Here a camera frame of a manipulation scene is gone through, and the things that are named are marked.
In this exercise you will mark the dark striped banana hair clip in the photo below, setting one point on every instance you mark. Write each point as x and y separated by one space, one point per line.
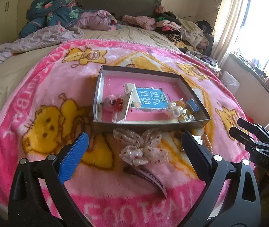
144 173

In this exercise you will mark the pile of clothes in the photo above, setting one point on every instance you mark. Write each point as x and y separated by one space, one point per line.
185 35

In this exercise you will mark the dark floral quilt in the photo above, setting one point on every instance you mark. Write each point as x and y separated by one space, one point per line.
45 13

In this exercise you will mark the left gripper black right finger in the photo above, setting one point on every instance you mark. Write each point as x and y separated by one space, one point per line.
230 196

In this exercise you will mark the cream window curtain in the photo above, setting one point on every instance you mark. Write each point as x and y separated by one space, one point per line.
227 27

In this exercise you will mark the pink cartoon bear blanket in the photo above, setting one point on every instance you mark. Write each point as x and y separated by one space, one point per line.
46 100

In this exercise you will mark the peach spiral hair clip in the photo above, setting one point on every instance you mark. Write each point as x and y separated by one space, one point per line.
206 142

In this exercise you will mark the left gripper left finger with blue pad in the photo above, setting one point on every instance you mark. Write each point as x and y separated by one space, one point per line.
38 196

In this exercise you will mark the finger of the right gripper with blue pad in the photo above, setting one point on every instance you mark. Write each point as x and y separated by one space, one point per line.
250 143
259 131

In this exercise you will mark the pink crumpled garment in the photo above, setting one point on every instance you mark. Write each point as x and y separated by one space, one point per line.
97 20

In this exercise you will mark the pink folded towel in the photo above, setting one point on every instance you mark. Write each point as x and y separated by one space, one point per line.
145 22

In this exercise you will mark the lilac bed sheet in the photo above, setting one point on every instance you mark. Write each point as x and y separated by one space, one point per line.
45 37

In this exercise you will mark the pink fuzzy strawberry hair clip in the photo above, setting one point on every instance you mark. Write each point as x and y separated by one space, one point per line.
109 103

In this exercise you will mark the shallow grey cardboard box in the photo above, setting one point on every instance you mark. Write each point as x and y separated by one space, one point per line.
188 120

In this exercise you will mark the red earrings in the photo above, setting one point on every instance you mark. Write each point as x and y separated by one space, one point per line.
121 108

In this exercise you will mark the pink book with blue label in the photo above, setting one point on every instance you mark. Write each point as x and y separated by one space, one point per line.
154 96

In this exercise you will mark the grey bed headboard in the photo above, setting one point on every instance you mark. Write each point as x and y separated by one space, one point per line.
122 7

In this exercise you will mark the polka dot mesh bow clip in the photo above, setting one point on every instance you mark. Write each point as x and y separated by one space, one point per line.
142 149

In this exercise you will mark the yellow rings in clear bag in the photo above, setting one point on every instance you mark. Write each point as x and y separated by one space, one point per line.
187 115

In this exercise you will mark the small blue hair clip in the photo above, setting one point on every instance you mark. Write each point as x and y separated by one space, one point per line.
192 105

